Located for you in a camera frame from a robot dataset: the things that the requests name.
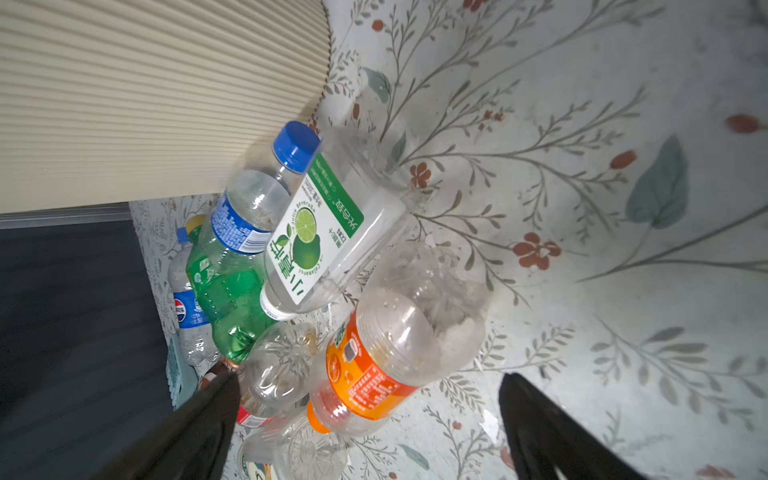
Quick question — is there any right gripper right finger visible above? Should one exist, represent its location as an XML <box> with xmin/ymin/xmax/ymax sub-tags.
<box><xmin>499</xmin><ymin>374</ymin><xmax>642</xmax><ymax>479</ymax></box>

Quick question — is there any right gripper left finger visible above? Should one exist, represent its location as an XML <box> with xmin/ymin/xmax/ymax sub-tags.
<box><xmin>93</xmin><ymin>372</ymin><xmax>240</xmax><ymax>479</ymax></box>

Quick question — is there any pepsi label clear bottle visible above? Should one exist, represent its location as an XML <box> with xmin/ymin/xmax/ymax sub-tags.
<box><xmin>168</xmin><ymin>227</ymin><xmax>219</xmax><ymax>366</ymax></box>

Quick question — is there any orange label clear bottle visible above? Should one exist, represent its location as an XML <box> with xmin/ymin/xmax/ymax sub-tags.
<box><xmin>307</xmin><ymin>242</ymin><xmax>488</xmax><ymax>437</ymax></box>

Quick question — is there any beige slatted waste bin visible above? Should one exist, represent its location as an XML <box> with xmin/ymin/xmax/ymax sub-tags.
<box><xmin>1</xmin><ymin>1</ymin><xmax>330</xmax><ymax>213</ymax></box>

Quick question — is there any red label clear bottle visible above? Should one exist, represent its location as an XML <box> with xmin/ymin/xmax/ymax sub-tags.
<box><xmin>200</xmin><ymin>321</ymin><xmax>320</xmax><ymax>428</ymax></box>

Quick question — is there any green sprite bottle yellow cap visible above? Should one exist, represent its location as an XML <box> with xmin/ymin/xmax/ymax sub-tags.
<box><xmin>185</xmin><ymin>215</ymin><xmax>276</xmax><ymax>364</ymax></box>

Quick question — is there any blue label water bottle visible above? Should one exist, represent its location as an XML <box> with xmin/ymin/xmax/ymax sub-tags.
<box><xmin>211</xmin><ymin>121</ymin><xmax>321</xmax><ymax>255</ymax></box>

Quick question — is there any lime label clear bottle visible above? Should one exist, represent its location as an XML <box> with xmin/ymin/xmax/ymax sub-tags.
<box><xmin>260</xmin><ymin>127</ymin><xmax>418</xmax><ymax>321</ymax></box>

